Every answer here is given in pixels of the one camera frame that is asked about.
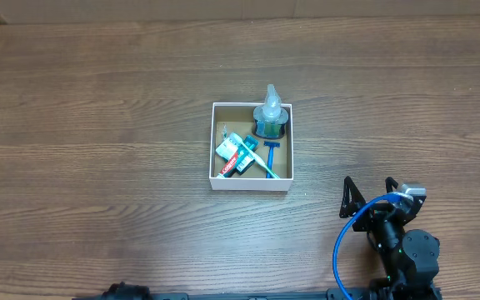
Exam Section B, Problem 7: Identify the blue razor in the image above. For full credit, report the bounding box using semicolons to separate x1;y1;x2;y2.
264;141;280;170

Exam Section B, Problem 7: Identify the clear pump bottle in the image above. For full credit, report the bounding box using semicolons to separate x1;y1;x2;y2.
253;84;289;139

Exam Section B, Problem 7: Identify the teal toothpaste tube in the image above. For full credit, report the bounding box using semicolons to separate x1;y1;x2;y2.
216;137;255;178

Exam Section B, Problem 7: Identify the green white soap packet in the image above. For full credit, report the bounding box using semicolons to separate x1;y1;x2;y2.
214;122;259;178

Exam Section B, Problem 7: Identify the green white toothbrush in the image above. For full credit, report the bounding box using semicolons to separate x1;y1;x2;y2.
229;132;279;179

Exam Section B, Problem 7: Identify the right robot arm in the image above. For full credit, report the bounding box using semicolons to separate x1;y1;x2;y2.
332;177;442;300

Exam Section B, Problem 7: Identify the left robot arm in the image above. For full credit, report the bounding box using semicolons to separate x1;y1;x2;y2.
102;282;151;300

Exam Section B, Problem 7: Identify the white cardboard box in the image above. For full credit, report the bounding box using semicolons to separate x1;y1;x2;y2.
208;102;294;192

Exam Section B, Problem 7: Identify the right blue cable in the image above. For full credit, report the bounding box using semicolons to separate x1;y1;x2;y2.
332;192;412;300

